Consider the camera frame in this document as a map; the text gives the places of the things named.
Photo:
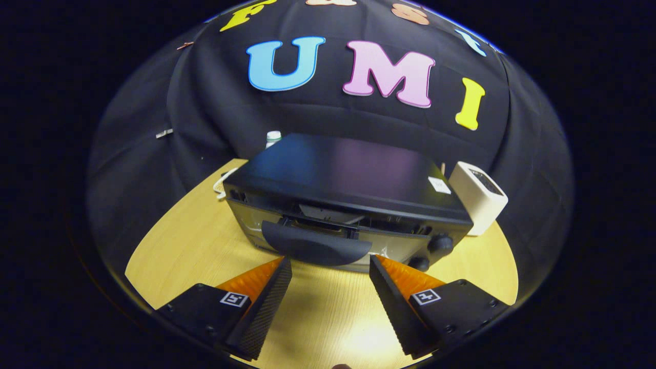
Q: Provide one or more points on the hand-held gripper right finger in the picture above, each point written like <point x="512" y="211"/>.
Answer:
<point x="392" y="302"/>

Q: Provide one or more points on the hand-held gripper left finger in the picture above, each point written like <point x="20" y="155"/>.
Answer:
<point x="266" y="307"/>

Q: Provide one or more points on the black toaster oven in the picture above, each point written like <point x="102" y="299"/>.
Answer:
<point x="348" y="169"/>

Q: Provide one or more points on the white pop-up toaster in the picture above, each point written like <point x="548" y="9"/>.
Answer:
<point x="476" y="200"/>

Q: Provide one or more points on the small white bottle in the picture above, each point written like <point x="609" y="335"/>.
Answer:
<point x="273" y="138"/>

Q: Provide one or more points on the silver clip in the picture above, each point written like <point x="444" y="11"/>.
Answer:
<point x="164" y="133"/>

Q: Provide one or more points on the black backdrop cloth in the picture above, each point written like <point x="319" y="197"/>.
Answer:
<point x="215" y="107"/>

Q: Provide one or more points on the red clip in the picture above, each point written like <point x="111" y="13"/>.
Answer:
<point x="185" y="45"/>

